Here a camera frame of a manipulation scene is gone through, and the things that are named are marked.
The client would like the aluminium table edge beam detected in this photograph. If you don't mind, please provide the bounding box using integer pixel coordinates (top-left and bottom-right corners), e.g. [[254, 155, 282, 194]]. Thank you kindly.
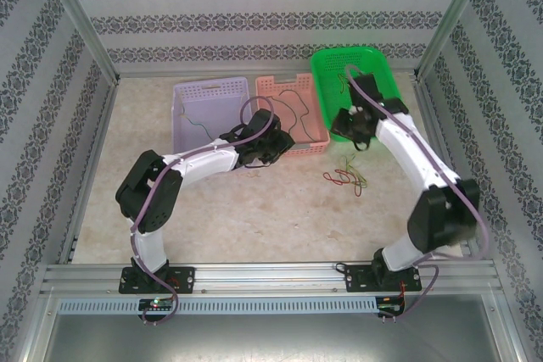
[[57, 77, 125, 265], [413, 75, 497, 264]]

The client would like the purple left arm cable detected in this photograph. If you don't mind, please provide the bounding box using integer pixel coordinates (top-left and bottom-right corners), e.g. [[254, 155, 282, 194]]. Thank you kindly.
[[129, 96, 275, 326]]

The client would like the green plastic basket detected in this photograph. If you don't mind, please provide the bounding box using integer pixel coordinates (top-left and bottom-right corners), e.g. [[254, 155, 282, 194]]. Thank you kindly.
[[310, 46, 409, 143]]

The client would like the yellow wire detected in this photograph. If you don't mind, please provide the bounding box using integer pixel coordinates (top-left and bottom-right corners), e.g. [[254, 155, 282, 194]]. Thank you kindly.
[[339, 153, 369, 192], [180, 111, 210, 138], [345, 153, 367, 198]]

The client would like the grey slotted cable duct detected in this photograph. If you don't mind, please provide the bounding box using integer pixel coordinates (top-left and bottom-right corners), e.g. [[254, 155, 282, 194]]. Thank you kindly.
[[57, 297, 378, 315]]

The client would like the aluminium frame post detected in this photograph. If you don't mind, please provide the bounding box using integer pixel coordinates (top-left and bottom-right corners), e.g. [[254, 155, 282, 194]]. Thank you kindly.
[[413, 0, 497, 83], [33, 0, 122, 86]]

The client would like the grey metal panel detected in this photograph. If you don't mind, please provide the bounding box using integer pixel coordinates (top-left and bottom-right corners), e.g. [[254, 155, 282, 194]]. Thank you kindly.
[[42, 314, 517, 362]]

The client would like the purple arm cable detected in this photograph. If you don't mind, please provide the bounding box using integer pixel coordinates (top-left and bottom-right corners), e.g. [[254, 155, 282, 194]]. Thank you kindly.
[[345, 64, 489, 321], [129, 96, 275, 326]]

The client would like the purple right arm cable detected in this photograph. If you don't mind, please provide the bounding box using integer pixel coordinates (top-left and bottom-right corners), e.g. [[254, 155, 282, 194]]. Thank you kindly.
[[345, 64, 489, 321]]

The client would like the thin black left camera cable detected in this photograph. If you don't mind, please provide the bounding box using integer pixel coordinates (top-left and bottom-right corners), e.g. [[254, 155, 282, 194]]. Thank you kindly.
[[244, 157, 277, 169]]

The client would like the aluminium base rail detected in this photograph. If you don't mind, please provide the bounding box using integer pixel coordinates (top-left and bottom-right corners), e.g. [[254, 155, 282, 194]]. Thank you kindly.
[[42, 263, 498, 295]]

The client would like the pink plastic basket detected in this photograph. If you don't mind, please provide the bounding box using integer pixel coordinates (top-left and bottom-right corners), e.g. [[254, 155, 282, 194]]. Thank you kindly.
[[255, 73, 331, 159]]

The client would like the small circuit board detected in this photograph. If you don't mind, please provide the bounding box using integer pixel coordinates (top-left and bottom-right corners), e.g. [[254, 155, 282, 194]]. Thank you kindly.
[[377, 296, 406, 316], [138, 298, 175, 312]]

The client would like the purple plastic basket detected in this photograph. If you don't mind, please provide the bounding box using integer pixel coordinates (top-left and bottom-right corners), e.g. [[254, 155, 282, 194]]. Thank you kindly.
[[172, 76, 257, 176]]

